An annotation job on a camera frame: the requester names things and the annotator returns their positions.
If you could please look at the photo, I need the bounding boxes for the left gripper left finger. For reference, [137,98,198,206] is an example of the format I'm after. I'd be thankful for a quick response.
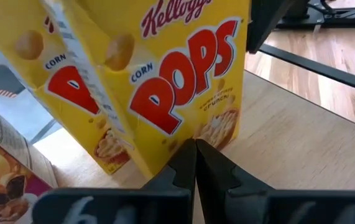
[32,138,196,224]

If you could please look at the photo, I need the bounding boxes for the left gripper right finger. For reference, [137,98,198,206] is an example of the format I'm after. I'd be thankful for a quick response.
[196,139,355,224]

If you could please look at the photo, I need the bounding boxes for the yellow Corn Pops cereal box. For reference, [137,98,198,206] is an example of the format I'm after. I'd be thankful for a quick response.
[40,0,251,181]
[0,0,131,175]

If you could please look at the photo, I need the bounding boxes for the pink cereal box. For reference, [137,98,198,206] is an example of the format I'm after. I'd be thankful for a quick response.
[0,95,59,224]

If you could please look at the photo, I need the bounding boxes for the wooden shelf with black frame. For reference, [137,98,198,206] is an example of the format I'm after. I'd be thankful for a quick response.
[34,0,355,224]

